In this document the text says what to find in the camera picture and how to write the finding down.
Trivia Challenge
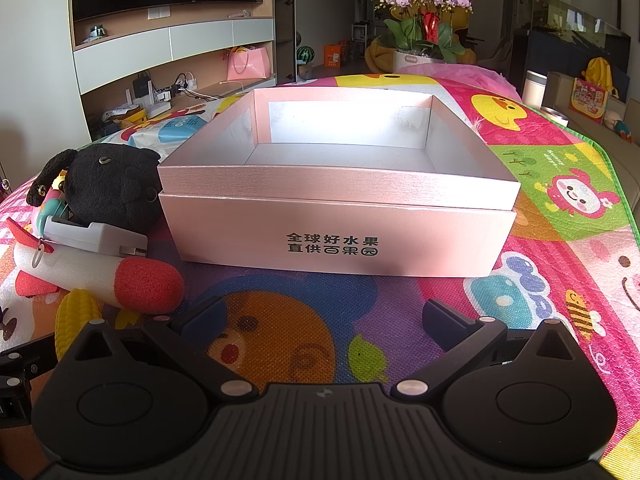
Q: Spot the beige sofa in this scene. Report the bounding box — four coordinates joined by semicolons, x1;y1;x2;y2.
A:
542;71;640;191

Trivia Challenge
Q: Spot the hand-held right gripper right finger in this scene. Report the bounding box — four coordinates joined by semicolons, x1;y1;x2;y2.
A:
390;299;583;397

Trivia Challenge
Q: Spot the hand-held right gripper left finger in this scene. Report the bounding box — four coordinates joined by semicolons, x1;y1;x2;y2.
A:
65;296;261;397

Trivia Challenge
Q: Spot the colourful cartoon play mat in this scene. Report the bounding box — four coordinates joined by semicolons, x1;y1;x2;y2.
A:
0;72;640;480

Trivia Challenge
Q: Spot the yellow backpack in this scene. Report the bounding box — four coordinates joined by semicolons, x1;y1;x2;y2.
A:
585;56;620;98

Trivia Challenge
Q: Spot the pink gift bag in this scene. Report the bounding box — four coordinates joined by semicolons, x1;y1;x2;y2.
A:
226;45;271;82

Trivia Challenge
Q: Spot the colourful printed bag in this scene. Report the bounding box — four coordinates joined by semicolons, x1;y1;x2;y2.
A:
570;77;610;123

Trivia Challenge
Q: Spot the wall cabinet with shelves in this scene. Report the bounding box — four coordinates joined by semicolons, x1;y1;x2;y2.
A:
70;0;278;143

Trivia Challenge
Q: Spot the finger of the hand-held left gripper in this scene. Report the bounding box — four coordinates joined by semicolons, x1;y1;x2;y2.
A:
0;337;56;428

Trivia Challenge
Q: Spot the yellow corn toy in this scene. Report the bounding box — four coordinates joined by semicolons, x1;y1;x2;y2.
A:
54;289;108;361

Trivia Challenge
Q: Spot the dark sideboard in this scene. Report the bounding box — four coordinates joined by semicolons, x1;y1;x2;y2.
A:
510;0;633;98

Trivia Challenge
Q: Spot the white jar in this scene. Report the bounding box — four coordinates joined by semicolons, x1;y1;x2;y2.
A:
523;71;548;108

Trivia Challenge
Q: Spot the soft doll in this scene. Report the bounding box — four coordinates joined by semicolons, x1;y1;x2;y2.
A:
604;109;636;143

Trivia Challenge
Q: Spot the black plush toy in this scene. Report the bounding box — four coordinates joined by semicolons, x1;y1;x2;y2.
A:
26;142;166;231

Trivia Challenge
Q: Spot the white red foam rocket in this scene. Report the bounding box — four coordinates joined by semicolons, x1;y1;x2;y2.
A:
5;217;186;316

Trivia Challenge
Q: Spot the grey stapler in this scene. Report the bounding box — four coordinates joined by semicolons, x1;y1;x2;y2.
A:
42;217;149;260

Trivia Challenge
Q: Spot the yellow box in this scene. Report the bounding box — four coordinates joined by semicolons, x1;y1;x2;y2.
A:
102;105;148;128

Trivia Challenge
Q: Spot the potted purple orchid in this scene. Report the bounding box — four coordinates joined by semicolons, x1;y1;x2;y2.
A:
371;0;475;66

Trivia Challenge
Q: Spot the pink cardboard box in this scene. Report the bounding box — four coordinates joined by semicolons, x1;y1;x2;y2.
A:
157;86;522;279

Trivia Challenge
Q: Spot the white router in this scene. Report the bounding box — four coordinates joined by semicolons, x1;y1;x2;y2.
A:
125;87;173;117

